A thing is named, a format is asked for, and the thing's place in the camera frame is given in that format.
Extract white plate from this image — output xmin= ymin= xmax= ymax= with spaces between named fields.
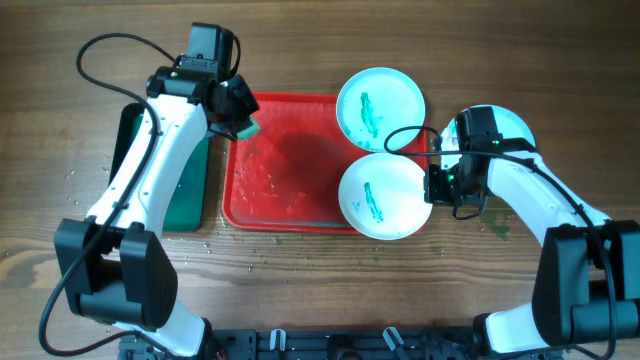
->
xmin=336 ymin=67 xmax=426 ymax=152
xmin=338 ymin=153 xmax=433 ymax=240
xmin=440 ymin=104 xmax=539 ymax=177

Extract green sponge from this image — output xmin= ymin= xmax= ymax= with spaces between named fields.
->
xmin=236 ymin=116 xmax=260 ymax=141

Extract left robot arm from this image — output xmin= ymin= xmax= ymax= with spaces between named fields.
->
xmin=53 ymin=23 xmax=258 ymax=359

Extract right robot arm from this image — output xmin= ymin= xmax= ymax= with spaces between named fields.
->
xmin=424 ymin=105 xmax=639 ymax=355

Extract red plastic tray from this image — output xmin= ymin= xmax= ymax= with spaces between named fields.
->
xmin=221 ymin=91 xmax=430 ymax=235

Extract black tray with green water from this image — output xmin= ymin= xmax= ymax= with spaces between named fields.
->
xmin=109 ymin=103 xmax=210 ymax=232

